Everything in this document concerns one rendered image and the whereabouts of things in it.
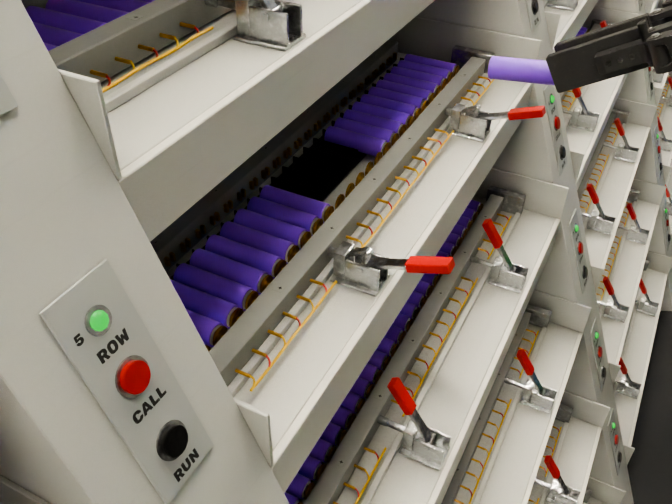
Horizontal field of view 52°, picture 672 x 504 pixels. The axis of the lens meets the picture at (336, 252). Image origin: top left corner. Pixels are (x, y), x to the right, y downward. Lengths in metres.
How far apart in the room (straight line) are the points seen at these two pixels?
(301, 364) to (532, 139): 0.53
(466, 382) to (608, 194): 0.74
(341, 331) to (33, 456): 0.24
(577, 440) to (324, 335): 0.74
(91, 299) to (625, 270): 1.30
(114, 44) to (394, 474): 0.43
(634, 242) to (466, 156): 0.94
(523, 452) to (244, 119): 0.62
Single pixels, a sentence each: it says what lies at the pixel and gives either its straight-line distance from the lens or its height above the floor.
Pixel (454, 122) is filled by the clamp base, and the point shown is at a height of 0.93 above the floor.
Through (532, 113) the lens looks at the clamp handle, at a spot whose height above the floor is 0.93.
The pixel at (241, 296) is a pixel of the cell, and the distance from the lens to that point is 0.51.
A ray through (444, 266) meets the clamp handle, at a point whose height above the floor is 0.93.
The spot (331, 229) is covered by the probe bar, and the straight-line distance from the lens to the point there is 0.55.
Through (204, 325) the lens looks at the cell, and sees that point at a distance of 0.49.
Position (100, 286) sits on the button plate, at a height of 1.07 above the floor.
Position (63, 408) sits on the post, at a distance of 0.32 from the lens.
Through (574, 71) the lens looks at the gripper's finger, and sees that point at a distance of 0.56.
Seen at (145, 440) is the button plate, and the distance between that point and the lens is 0.35.
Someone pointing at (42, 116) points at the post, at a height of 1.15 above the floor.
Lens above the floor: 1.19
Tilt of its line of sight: 27 degrees down
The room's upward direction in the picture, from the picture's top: 21 degrees counter-clockwise
